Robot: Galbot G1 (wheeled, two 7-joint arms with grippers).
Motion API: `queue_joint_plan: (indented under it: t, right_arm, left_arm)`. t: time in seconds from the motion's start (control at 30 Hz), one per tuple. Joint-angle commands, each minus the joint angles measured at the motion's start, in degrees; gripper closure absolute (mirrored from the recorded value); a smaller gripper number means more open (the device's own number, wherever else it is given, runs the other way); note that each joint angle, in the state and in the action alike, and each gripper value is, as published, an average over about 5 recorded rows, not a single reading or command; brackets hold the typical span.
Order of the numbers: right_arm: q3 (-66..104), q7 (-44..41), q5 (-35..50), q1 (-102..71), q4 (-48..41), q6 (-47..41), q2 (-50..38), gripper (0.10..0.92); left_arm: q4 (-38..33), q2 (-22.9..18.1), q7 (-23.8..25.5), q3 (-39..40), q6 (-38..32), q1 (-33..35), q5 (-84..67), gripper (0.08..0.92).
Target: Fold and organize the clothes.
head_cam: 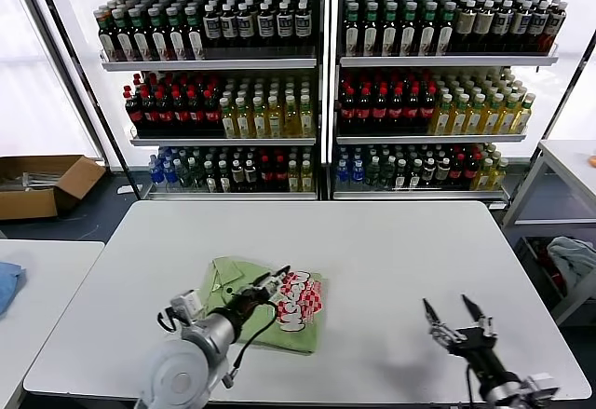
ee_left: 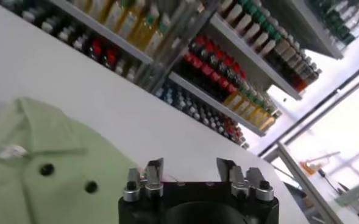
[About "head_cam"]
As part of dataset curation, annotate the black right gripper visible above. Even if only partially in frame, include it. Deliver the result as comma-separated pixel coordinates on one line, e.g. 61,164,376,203
421,293,498,366

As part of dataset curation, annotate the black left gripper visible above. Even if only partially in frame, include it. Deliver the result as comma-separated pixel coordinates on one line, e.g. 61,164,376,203
226,264,292,320

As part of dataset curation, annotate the green polo shirt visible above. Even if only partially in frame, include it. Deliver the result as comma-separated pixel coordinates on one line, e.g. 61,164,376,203
197,255,330,357

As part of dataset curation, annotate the small red cap cola bottle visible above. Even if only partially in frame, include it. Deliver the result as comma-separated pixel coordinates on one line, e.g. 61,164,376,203
450,153,466,189
464,152,480,186
258,155,274,191
273,155,289,191

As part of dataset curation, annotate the red fabric item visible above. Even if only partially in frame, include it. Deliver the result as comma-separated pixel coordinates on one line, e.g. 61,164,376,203
533,239,567,296

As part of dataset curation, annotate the pale blue crumpled cloth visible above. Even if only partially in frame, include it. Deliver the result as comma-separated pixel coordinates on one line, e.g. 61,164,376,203
547,236,596,289

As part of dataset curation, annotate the yellow tea bottle white cap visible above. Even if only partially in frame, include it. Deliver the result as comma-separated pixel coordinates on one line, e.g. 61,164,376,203
483,94,506,136
284,95,300,139
268,96,284,139
450,94,470,136
252,96,269,139
219,96,237,139
300,95,316,139
235,96,252,139
432,94,454,136
500,94,522,136
515,93,536,135
467,94,488,136

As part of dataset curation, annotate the grey metal side table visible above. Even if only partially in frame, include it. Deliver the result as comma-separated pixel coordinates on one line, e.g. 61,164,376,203
501,140,596,326

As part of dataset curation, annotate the grey metal shelving unit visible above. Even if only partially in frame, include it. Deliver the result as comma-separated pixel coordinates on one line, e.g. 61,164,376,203
328,0,560,201
67,0,327,201

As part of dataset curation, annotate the navy white label drink bottle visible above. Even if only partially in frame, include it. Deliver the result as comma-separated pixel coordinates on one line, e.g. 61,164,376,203
258,2,277,49
203,2,223,49
494,1,514,54
237,2,255,49
294,1,313,49
277,1,295,49
220,2,238,49
530,1,550,54
512,1,535,54
545,1,568,54

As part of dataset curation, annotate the brown cardboard box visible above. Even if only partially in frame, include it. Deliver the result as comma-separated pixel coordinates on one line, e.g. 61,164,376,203
0,155,108,222

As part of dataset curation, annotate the green cap dark tea bottle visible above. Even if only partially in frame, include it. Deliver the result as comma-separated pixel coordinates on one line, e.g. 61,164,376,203
167,6,188,61
402,2,420,59
421,2,440,59
382,2,400,59
362,2,381,59
96,7,117,61
113,7,135,61
148,6,171,61
184,6,206,61
129,6,153,61
440,2,457,59
344,2,362,59

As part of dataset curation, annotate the blue folded cloth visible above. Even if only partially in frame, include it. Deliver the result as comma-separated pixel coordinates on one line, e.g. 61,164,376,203
0,261,27,320

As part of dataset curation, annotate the beige label dark drink bottle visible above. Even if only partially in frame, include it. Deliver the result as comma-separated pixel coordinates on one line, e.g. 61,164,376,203
475,1,495,54
455,1,479,54

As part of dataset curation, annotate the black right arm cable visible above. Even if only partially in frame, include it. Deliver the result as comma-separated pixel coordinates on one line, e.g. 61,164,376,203
464,364,477,409

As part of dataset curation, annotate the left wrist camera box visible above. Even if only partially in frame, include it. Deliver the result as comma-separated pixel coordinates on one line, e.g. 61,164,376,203
169,290,205,327

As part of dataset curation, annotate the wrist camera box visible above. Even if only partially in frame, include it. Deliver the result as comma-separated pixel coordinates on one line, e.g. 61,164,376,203
169,290,205,327
520,371,562,405

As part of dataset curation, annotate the long black left arm cable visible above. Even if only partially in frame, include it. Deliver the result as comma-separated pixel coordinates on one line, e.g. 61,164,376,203
222,300,281,389

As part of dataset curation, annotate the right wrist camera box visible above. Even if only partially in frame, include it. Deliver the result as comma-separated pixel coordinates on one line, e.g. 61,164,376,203
520,371,562,405

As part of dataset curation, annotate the short black left cable loop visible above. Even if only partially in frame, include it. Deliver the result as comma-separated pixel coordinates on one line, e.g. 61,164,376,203
156,306,183,334

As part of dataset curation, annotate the black slanted frame pole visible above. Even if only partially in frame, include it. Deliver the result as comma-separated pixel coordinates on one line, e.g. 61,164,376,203
25,0,144,198
505,34,596,217

